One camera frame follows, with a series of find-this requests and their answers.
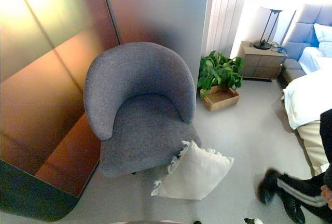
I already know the white fringed throw pillow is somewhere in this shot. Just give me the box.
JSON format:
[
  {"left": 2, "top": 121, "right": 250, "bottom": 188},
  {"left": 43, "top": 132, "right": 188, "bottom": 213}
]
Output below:
[{"left": 150, "top": 140, "right": 234, "bottom": 201}]

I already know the light blue bed pillow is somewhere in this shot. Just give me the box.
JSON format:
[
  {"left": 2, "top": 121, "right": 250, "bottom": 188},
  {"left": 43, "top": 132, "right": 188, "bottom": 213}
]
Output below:
[{"left": 313, "top": 23, "right": 332, "bottom": 58}]

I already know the person in black striped tracksuit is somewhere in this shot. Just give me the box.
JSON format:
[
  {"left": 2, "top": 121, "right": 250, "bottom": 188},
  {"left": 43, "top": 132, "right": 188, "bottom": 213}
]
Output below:
[{"left": 258, "top": 109, "right": 332, "bottom": 224}]

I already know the beige bed base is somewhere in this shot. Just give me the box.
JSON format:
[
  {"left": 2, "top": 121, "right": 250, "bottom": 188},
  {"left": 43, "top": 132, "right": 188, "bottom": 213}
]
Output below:
[{"left": 295, "top": 120, "right": 332, "bottom": 175}]

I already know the woven wooden planter basket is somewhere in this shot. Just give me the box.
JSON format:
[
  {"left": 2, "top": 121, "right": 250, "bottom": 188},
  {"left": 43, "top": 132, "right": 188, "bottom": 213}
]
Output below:
[{"left": 199, "top": 85, "right": 241, "bottom": 112}]

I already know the white duvet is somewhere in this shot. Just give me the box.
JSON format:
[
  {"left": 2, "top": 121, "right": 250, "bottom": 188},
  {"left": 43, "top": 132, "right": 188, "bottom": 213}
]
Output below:
[{"left": 281, "top": 69, "right": 332, "bottom": 131}]

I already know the green leafy potted plant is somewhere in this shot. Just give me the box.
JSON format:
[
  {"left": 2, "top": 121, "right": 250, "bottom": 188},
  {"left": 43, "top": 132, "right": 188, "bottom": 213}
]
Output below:
[{"left": 197, "top": 50, "right": 244, "bottom": 97}]

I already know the beige grey nightstand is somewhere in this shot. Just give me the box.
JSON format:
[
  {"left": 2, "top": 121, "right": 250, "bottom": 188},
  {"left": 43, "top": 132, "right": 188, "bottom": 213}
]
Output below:
[{"left": 240, "top": 40, "right": 288, "bottom": 80}]

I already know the light blue bed sheet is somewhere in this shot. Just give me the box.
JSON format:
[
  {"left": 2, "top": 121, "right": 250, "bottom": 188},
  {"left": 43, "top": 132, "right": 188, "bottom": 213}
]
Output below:
[{"left": 297, "top": 46, "right": 332, "bottom": 74}]

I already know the grey fabric tub armchair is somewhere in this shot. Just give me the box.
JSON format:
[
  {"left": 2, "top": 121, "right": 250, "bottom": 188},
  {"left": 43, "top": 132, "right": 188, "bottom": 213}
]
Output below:
[{"left": 82, "top": 41, "right": 202, "bottom": 178}]

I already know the black table lamp white shade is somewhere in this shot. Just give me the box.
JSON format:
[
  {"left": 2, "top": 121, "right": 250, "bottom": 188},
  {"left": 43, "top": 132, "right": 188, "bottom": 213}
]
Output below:
[{"left": 253, "top": 0, "right": 296, "bottom": 50}]

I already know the copper glossy dark-edged cabinet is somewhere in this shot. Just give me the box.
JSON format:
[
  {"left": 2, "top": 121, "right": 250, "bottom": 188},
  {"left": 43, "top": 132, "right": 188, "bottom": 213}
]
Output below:
[{"left": 0, "top": 112, "right": 102, "bottom": 222}]

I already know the black cable on nightstand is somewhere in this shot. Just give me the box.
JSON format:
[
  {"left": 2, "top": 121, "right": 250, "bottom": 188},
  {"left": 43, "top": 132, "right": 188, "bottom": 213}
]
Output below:
[{"left": 269, "top": 41, "right": 287, "bottom": 53}]

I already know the grey upholstered bed frame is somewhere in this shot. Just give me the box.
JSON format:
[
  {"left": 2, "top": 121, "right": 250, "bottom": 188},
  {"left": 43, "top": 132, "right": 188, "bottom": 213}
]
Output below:
[{"left": 281, "top": 3, "right": 332, "bottom": 85}]

